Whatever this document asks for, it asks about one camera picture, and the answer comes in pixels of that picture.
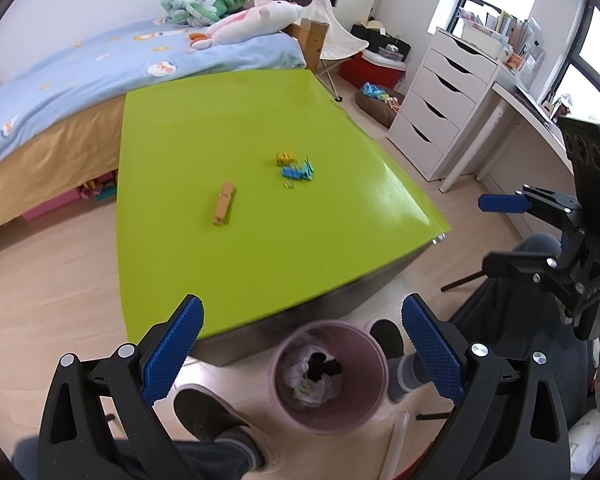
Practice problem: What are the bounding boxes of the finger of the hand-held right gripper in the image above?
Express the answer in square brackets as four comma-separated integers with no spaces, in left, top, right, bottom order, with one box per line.
[481,251,566,292]
[478,185,584,233]

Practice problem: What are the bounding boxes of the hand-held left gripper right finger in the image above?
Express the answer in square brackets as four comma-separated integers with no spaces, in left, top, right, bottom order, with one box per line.
[401,294,571,480]

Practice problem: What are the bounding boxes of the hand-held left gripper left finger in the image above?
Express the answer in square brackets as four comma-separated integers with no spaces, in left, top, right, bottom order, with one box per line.
[37,294,206,480]

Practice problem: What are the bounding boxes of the pink plastic wastebasket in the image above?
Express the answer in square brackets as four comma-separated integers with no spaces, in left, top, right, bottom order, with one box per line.
[267,319,390,435]

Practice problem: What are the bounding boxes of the black cloth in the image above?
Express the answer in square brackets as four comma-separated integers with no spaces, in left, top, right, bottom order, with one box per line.
[305,352,343,381]

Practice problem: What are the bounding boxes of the white socks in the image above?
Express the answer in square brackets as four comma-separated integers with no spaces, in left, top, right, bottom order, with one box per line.
[282,347,313,386]

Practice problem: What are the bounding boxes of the person's right slippered foot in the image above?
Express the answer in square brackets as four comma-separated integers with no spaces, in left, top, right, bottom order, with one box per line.
[369,319,406,361]

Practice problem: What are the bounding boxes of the person's slippered foot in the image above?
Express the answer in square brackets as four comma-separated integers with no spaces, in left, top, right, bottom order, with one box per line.
[172,387,281,468]
[369,319,406,361]

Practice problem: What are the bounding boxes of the person's left slippered foot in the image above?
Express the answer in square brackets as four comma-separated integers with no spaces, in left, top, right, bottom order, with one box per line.
[172,387,281,468]

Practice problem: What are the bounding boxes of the white desk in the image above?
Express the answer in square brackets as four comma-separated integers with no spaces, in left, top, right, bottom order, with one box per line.
[440,82,581,193]

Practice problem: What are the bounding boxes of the small desk ornament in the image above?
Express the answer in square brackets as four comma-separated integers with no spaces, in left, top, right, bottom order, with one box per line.
[542,92,576,126]

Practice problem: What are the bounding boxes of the translucent plastic tube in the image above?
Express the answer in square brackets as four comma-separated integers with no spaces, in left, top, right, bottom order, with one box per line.
[377,410,413,480]

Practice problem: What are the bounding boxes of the white drawer cabinet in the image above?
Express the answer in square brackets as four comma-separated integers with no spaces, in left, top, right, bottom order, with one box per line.
[387,27,515,182]

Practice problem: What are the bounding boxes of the brown wooden block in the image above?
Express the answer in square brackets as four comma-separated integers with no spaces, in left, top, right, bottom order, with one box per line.
[211,181,237,227]

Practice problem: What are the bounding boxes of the brown pet cushion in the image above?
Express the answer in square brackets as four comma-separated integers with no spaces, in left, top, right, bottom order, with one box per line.
[355,89,406,128]

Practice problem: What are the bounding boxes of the colourful toy blocks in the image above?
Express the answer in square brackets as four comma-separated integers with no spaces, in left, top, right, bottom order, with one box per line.
[77,172,118,203]

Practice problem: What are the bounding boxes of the row of books and folders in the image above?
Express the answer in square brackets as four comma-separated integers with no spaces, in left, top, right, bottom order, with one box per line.
[455,7,548,76]

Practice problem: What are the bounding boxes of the person's pale printed garment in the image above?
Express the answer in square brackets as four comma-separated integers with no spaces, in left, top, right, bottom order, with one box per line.
[569,300,600,476]

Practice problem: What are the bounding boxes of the pink box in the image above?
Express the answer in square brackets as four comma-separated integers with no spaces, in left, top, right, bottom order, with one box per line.
[21,191,83,222]

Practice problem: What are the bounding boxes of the red storage box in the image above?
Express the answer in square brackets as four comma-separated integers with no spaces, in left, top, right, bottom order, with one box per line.
[339,51,406,92]

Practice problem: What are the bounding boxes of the black bag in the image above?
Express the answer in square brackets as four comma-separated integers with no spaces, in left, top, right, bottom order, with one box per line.
[350,24,412,63]

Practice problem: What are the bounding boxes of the tan bed skirt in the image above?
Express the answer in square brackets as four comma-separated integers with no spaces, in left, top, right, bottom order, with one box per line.
[0,95,126,238]

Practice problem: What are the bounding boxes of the white folding chair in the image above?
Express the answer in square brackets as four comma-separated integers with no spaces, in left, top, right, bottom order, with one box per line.
[254,0,370,103]

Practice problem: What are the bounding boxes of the bed with blue sheet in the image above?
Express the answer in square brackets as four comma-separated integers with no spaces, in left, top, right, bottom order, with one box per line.
[0,19,307,181]

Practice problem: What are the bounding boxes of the white pink plush toy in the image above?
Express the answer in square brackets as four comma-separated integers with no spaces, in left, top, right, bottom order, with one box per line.
[189,1,303,51]

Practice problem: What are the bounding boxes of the green plush toys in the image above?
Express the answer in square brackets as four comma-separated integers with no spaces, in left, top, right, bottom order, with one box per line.
[161,0,251,28]

